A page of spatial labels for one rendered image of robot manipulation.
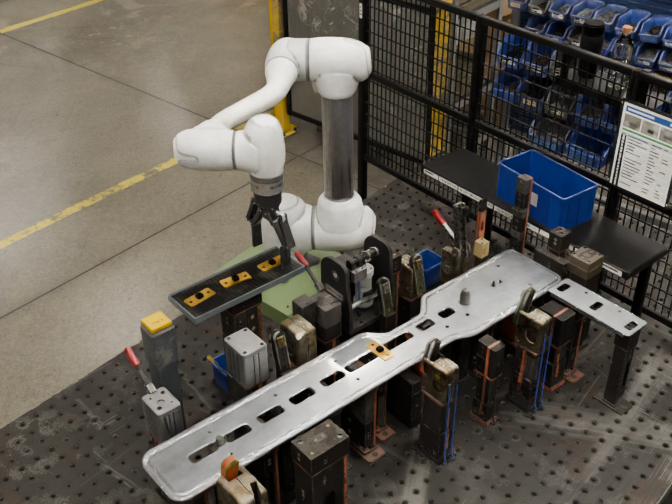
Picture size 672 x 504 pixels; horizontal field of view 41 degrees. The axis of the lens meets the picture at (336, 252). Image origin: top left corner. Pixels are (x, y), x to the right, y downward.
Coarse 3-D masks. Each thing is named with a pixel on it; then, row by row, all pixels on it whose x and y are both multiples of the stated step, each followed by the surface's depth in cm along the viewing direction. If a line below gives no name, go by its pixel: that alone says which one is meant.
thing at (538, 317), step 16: (528, 320) 252; (544, 320) 250; (528, 336) 255; (544, 336) 252; (528, 352) 257; (512, 368) 266; (528, 368) 262; (512, 384) 268; (528, 384) 263; (512, 400) 270; (528, 400) 265; (528, 416) 266
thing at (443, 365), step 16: (432, 368) 236; (448, 368) 233; (432, 384) 238; (448, 384) 235; (432, 400) 241; (448, 400) 238; (432, 416) 245; (448, 416) 244; (432, 432) 247; (448, 432) 247; (416, 448) 256; (432, 448) 250; (448, 448) 251
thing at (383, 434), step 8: (368, 360) 249; (384, 384) 252; (384, 392) 254; (384, 400) 256; (376, 408) 256; (384, 408) 258; (376, 416) 258; (384, 416) 260; (376, 424) 260; (384, 424) 262; (376, 432) 261; (384, 432) 261; (392, 432) 261; (384, 440) 259
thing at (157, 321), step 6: (156, 312) 236; (144, 318) 233; (150, 318) 233; (156, 318) 233; (162, 318) 233; (168, 318) 233; (144, 324) 232; (150, 324) 231; (156, 324) 231; (162, 324) 231; (168, 324) 232; (150, 330) 230; (156, 330) 230
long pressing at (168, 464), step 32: (512, 256) 283; (448, 288) 270; (480, 288) 270; (512, 288) 269; (544, 288) 270; (416, 320) 257; (448, 320) 257; (480, 320) 257; (352, 352) 246; (416, 352) 246; (288, 384) 235; (320, 384) 235; (352, 384) 235; (224, 416) 226; (256, 416) 226; (288, 416) 226; (320, 416) 226; (160, 448) 217; (192, 448) 217; (224, 448) 217; (256, 448) 217; (160, 480) 209; (192, 480) 209
